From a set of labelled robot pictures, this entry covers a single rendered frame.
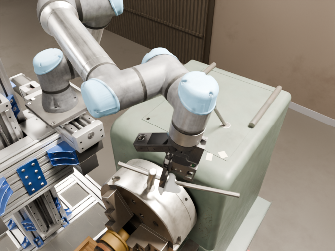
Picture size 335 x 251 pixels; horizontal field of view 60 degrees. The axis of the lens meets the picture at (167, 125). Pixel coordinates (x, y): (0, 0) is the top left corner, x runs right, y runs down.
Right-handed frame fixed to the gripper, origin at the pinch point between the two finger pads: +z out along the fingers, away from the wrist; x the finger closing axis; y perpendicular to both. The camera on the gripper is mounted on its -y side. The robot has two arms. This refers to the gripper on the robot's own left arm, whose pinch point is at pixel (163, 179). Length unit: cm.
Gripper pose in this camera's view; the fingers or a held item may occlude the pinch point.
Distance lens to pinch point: 81.0
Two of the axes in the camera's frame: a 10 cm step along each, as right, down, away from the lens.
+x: 2.9, -6.8, 6.7
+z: -1.5, 6.6, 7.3
